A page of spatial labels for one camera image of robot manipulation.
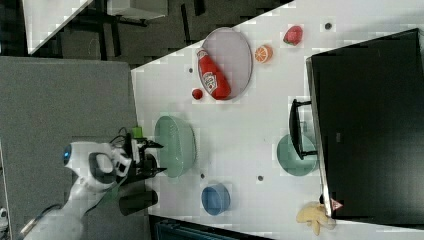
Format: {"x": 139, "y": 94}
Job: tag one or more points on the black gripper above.
{"x": 143, "y": 165}

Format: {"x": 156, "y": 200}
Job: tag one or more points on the mint green oval strainer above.
{"x": 178, "y": 152}

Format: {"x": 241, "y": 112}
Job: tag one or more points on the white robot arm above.
{"x": 102, "y": 170}

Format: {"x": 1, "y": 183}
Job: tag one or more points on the lime green cup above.
{"x": 137, "y": 132}

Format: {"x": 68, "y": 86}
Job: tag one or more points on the black utensil holder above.
{"x": 134, "y": 203}

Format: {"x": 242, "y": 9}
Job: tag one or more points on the blue cup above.
{"x": 215, "y": 199}

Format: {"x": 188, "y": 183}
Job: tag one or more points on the small red tomato toy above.
{"x": 197, "y": 94}

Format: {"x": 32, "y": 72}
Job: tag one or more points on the red ketchup bottle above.
{"x": 212, "y": 77}

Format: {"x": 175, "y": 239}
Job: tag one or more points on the grey round plate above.
{"x": 231, "y": 52}

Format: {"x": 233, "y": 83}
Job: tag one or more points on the mint green mug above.
{"x": 290, "y": 161}

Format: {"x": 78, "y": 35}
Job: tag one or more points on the orange slice toy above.
{"x": 263, "y": 53}

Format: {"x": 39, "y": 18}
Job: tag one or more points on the red strawberry toy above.
{"x": 293, "y": 36}

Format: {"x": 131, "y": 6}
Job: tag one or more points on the black silver toaster oven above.
{"x": 367, "y": 102}

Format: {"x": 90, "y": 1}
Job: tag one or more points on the blue metal frame rail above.
{"x": 172, "y": 230}

